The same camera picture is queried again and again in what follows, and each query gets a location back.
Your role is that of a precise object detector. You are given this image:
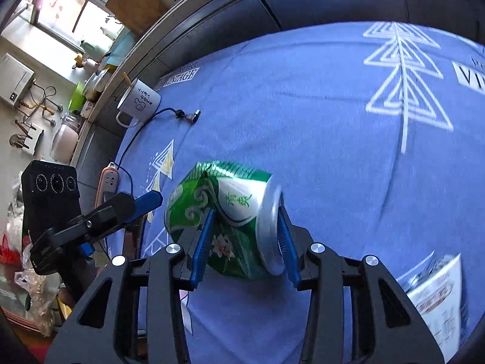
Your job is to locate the crushed green beer can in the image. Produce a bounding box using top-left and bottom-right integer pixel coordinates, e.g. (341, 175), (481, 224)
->
(164, 160), (284, 280)

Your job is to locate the red yellow cardboard box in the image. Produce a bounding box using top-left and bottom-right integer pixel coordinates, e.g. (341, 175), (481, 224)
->
(397, 253), (468, 362)

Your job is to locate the white power strip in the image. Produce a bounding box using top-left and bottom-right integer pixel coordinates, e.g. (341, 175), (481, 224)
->
(95, 162), (119, 208)

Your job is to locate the white enamel mug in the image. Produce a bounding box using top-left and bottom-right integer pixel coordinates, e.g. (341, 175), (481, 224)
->
(116, 79), (161, 128)

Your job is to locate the white water heater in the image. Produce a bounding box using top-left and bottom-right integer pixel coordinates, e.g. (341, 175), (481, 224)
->
(0, 53), (35, 107)

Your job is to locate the blue printed tablecloth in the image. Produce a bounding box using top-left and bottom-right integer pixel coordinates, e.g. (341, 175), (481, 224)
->
(116, 22), (484, 360)

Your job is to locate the wooden cutting board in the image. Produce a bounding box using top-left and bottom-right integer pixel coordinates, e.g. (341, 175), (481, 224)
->
(106, 0), (168, 37)

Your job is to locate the black charging cable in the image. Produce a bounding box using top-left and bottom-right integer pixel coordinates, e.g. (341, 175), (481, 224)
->
(113, 108), (202, 198)

